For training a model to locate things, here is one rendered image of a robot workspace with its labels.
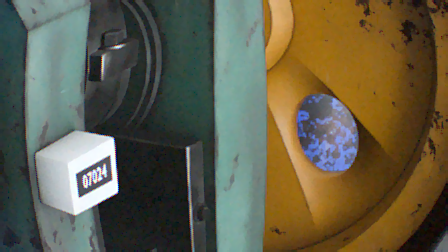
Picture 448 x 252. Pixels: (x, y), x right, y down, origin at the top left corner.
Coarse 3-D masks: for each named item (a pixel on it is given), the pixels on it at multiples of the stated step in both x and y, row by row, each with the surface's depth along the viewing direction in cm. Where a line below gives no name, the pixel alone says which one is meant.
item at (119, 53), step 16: (96, 0) 90; (112, 0) 92; (96, 16) 89; (112, 16) 91; (96, 32) 89; (112, 32) 89; (96, 48) 89; (112, 48) 88; (128, 48) 90; (96, 64) 87; (112, 64) 89; (128, 64) 91; (96, 80) 88; (112, 80) 92; (96, 96) 91; (112, 96) 94; (96, 112) 93
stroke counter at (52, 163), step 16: (64, 144) 75; (80, 144) 76; (96, 144) 76; (112, 144) 77; (48, 160) 73; (64, 160) 72; (80, 160) 73; (96, 160) 75; (112, 160) 77; (48, 176) 73; (64, 176) 72; (80, 176) 73; (112, 176) 77; (48, 192) 73; (64, 192) 72; (80, 192) 73; (96, 192) 75; (112, 192) 78; (64, 208) 73; (80, 208) 73
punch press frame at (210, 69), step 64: (0, 0) 71; (64, 0) 76; (128, 0) 99; (192, 0) 97; (256, 0) 103; (0, 64) 72; (64, 64) 76; (192, 64) 99; (256, 64) 105; (0, 128) 74; (64, 128) 78; (128, 128) 102; (192, 128) 100; (256, 128) 106; (0, 192) 76; (256, 192) 108
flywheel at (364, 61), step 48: (288, 0) 122; (336, 0) 119; (384, 0) 115; (432, 0) 108; (288, 48) 124; (336, 48) 121; (384, 48) 117; (432, 48) 113; (288, 96) 125; (336, 96) 123; (384, 96) 119; (432, 96) 114; (288, 144) 127; (384, 144) 121; (432, 144) 113; (288, 192) 128; (336, 192) 125; (384, 192) 122; (432, 192) 114; (288, 240) 130; (336, 240) 125; (384, 240) 119
